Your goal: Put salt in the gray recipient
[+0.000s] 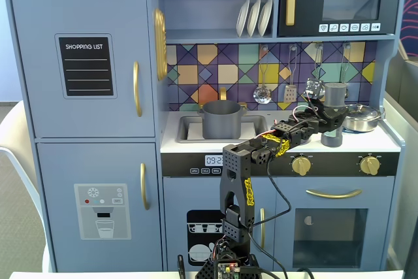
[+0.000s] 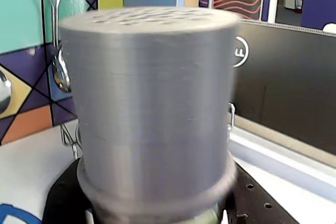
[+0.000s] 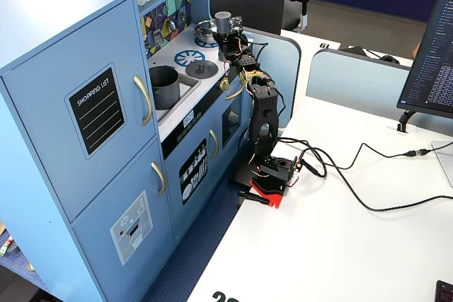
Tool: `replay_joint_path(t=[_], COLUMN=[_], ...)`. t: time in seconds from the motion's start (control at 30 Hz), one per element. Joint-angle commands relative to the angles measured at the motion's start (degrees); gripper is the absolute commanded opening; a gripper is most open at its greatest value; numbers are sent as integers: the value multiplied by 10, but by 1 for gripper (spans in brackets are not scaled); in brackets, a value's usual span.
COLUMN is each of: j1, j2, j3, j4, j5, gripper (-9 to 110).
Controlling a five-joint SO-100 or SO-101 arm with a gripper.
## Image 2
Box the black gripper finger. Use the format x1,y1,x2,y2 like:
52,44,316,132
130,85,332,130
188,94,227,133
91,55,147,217
43,157,90,224
223,161,300,224

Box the steel pot with lid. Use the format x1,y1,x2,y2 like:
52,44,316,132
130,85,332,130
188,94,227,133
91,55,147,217
60,102,236,159

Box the steel hanging spoon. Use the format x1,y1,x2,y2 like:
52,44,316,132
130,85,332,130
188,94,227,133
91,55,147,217
0,71,13,113

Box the black Dell monitor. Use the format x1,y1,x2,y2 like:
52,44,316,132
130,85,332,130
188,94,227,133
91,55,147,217
232,20,336,155

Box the red fire extinguisher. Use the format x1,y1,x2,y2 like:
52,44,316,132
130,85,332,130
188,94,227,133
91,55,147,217
293,0,306,14

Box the wire handled steel spoon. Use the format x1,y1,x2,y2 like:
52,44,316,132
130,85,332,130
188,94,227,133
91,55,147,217
43,0,72,93

